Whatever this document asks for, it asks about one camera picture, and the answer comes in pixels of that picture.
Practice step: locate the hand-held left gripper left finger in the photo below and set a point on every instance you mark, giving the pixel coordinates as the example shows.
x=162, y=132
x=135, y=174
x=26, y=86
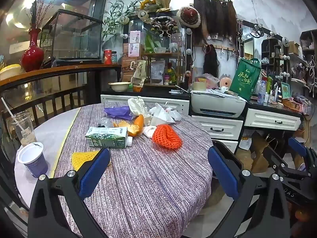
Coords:
x=95, y=171

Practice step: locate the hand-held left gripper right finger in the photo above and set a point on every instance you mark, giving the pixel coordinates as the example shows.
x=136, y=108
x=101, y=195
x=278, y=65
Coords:
x=223, y=171

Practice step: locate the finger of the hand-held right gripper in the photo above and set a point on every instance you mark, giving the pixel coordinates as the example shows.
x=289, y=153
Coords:
x=297, y=146
x=275, y=160

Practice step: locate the yellow foam net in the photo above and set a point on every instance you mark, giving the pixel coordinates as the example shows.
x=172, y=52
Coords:
x=81, y=158

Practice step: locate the green milk carton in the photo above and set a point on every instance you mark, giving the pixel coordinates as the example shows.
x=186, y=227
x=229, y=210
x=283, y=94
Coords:
x=106, y=136

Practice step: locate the clear plastic wrap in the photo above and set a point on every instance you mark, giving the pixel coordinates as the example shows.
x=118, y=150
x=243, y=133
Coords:
x=105, y=123

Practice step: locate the orange peel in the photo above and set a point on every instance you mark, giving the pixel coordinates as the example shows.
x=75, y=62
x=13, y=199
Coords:
x=119, y=124
x=138, y=124

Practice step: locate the purple plastic bag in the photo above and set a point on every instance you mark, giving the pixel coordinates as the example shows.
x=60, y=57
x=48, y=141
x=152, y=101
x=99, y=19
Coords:
x=116, y=111

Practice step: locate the orange foam net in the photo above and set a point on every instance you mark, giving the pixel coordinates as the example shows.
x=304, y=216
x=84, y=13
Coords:
x=166, y=135

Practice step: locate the white tissue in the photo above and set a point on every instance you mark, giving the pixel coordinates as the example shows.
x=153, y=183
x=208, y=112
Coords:
x=149, y=131

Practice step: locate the cream plastic bag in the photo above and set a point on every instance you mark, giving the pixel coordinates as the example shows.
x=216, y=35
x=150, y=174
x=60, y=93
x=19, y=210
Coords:
x=137, y=105

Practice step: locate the person's right hand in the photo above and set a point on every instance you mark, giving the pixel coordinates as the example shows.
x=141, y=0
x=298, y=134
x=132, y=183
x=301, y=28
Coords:
x=303, y=215

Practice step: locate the cardboard box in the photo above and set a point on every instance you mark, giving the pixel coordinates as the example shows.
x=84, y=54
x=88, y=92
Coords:
x=258, y=161

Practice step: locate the wide white drawer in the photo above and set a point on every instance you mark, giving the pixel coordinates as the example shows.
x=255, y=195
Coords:
x=267, y=119

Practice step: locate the wooden tray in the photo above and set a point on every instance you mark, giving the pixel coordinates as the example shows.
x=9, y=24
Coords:
x=291, y=103

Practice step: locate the purple striped tablecloth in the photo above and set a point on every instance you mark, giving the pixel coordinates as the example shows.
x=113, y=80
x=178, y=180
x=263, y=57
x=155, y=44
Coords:
x=148, y=178

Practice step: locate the teal framed picture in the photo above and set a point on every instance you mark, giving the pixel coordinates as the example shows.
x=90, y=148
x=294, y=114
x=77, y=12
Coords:
x=285, y=90

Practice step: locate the purple paper cup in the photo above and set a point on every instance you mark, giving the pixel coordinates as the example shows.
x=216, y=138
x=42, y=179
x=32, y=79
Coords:
x=37, y=163

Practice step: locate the white table cover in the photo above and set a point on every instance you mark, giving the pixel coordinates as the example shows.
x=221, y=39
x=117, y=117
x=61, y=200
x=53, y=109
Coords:
x=49, y=129

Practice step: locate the clear water bottle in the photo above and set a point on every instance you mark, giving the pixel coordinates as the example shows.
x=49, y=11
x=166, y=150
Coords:
x=262, y=94

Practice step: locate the white printer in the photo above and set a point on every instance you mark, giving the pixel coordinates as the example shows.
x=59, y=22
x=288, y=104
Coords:
x=215, y=101

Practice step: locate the pile of papers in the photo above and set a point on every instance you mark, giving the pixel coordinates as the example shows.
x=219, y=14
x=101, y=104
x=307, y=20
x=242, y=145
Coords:
x=220, y=91

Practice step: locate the green tote bag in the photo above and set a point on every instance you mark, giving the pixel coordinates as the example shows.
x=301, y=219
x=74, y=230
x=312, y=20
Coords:
x=245, y=81

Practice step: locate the clear plastic cup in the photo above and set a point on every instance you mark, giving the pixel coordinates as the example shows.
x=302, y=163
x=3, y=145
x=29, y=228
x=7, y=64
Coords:
x=22, y=129

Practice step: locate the cream bowl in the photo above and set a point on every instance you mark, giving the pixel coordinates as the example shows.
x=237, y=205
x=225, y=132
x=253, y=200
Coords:
x=118, y=86

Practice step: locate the beige tape roll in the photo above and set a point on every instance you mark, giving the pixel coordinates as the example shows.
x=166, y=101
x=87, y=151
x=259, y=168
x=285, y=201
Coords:
x=199, y=86

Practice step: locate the peach roll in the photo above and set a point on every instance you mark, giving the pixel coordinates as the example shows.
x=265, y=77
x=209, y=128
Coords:
x=226, y=82

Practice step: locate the pink plastic bag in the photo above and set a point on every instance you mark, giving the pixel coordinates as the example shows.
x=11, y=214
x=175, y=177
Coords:
x=210, y=79

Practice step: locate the white cabinet panel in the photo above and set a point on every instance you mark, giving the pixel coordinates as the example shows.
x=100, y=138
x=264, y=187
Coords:
x=161, y=101

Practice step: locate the orange snack packet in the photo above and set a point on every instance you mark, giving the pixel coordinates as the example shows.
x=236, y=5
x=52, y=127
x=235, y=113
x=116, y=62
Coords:
x=138, y=88

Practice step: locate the black countertop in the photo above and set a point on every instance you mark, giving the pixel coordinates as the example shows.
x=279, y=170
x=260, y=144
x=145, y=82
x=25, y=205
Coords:
x=153, y=94

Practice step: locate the brown patterned box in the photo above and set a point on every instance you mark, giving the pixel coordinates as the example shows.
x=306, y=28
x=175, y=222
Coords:
x=126, y=70

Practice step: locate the wooden railing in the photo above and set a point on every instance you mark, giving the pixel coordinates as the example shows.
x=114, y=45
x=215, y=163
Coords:
x=62, y=69

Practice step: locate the green bottle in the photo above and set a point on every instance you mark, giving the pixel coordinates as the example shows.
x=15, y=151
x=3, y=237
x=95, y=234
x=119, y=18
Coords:
x=171, y=76

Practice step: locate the white straw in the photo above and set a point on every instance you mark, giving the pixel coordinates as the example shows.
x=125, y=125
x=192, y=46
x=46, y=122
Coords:
x=7, y=106

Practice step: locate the black wig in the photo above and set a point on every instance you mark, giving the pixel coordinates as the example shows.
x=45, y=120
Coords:
x=210, y=62

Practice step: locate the beige printed paper bag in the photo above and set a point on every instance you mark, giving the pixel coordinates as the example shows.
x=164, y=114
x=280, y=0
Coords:
x=140, y=70

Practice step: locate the red tin can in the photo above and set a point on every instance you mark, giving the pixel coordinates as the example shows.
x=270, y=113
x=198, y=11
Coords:
x=107, y=57

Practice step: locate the blue jar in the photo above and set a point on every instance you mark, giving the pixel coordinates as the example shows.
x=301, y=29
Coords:
x=114, y=57

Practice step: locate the white labelled packet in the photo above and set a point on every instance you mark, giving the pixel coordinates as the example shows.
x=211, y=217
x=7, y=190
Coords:
x=157, y=72

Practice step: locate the pink printed box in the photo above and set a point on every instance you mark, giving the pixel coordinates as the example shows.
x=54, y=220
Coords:
x=133, y=50
x=135, y=36

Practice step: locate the red vase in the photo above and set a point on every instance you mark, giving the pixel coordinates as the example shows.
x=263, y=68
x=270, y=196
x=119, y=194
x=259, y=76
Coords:
x=32, y=57

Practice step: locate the yellow bowl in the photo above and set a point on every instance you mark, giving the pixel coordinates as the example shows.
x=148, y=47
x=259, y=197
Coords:
x=11, y=70

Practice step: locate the wooden shelf rack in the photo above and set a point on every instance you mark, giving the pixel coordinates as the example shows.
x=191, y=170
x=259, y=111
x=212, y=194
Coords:
x=161, y=54

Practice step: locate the glass terrarium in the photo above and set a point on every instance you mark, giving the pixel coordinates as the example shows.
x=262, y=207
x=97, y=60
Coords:
x=74, y=37

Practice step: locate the row of hair extensions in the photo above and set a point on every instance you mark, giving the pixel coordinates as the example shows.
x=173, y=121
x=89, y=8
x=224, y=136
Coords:
x=213, y=17

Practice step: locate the round red hat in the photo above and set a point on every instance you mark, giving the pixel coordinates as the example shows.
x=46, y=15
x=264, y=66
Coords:
x=188, y=16

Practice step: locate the lion head ornament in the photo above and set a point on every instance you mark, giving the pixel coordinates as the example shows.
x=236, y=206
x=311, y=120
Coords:
x=163, y=23

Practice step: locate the green bamboo leaves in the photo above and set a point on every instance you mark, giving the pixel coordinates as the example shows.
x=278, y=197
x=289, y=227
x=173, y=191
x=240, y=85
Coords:
x=116, y=12

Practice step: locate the dried flower branches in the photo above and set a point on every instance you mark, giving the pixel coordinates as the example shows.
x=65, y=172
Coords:
x=37, y=17

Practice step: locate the sunflower bouquet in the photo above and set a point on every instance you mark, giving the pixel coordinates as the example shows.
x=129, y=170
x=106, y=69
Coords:
x=149, y=0

